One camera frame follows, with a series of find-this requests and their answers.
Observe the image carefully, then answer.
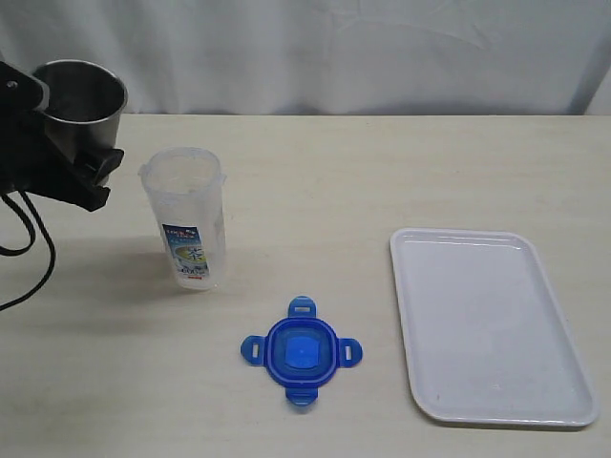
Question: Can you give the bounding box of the white backdrop curtain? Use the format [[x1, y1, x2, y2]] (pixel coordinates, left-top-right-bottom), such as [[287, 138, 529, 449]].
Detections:
[[1, 1, 610, 115]]

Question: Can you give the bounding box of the clear plastic tall container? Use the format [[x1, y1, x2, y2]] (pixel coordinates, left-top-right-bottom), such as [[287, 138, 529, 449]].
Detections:
[[138, 147, 226, 290]]

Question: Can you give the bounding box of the blue plastic lid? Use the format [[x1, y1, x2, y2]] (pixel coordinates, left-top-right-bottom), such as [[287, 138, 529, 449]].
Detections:
[[240, 296, 364, 411]]

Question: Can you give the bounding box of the stainless steel cup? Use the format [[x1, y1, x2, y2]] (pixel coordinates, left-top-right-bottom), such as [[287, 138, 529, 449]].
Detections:
[[33, 59, 128, 162]]

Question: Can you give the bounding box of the white rectangular plastic tray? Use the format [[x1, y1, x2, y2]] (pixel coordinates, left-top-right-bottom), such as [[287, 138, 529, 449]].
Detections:
[[390, 228, 600, 428]]

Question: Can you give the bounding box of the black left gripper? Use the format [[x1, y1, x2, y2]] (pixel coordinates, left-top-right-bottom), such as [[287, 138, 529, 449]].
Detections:
[[0, 61, 124, 211]]

